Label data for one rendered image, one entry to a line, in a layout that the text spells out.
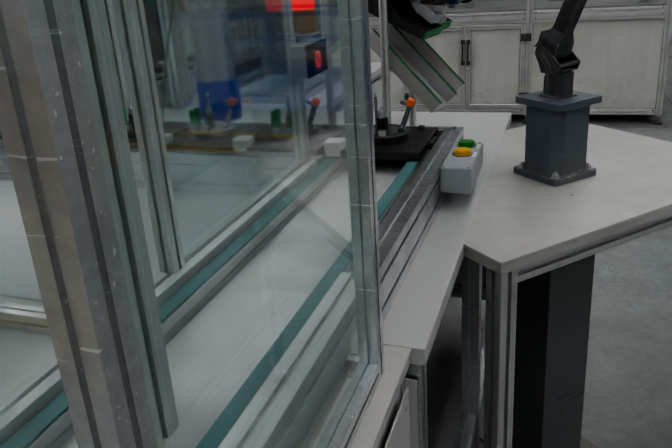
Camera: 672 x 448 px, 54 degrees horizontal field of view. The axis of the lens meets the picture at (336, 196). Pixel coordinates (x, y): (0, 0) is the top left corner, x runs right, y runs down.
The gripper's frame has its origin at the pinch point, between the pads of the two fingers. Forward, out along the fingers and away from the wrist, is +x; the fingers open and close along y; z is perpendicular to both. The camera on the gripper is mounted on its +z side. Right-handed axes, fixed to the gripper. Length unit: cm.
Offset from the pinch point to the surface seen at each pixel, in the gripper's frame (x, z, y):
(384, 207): -10, -43, 62
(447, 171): -12, -42, 38
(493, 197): -16, -51, 25
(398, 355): -28, -59, 92
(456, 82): 11.2, -23.5, -22.7
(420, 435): -24, -76, 87
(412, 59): 15.1, -13.7, -6.5
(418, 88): 8.9, -22.3, 4.8
